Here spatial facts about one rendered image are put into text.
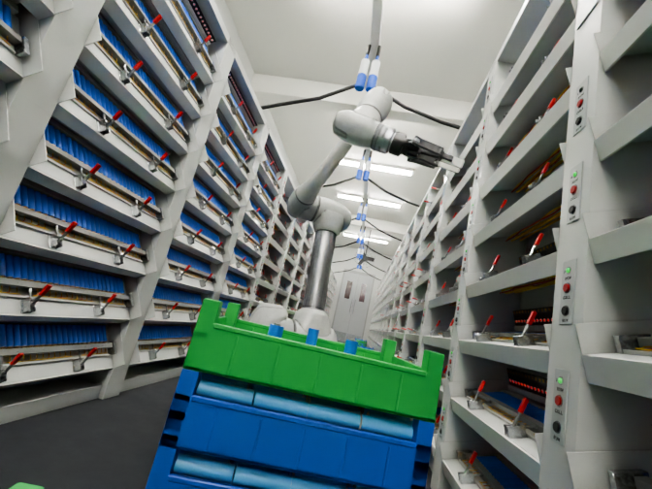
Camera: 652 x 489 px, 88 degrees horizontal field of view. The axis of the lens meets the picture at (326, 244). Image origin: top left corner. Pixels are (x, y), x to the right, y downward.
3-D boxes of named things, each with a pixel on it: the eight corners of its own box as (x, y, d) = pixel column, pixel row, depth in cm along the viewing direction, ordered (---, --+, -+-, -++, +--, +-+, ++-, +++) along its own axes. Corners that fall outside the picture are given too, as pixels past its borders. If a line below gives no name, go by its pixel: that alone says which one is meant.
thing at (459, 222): (472, 208, 144) (468, 179, 148) (440, 243, 203) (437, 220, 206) (521, 204, 143) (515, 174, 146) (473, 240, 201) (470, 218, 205)
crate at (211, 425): (157, 445, 36) (181, 368, 37) (202, 397, 55) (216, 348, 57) (424, 499, 38) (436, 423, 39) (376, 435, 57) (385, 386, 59)
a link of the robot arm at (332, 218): (277, 357, 144) (323, 366, 152) (289, 358, 130) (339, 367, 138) (308, 201, 172) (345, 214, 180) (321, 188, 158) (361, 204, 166)
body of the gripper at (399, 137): (386, 157, 115) (411, 167, 113) (388, 145, 107) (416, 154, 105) (395, 139, 116) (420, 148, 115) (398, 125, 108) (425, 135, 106)
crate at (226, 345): (181, 368, 37) (203, 297, 39) (216, 348, 57) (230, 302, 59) (436, 423, 39) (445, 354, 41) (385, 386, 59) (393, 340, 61)
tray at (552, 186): (569, 182, 72) (559, 143, 75) (473, 247, 131) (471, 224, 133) (668, 174, 71) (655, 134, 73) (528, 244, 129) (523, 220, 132)
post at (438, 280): (406, 435, 180) (454, 139, 218) (404, 430, 189) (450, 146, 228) (444, 445, 177) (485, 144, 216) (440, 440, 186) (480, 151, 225)
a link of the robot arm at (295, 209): (297, 179, 154) (323, 189, 159) (283, 197, 169) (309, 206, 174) (292, 203, 149) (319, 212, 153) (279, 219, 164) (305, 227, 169)
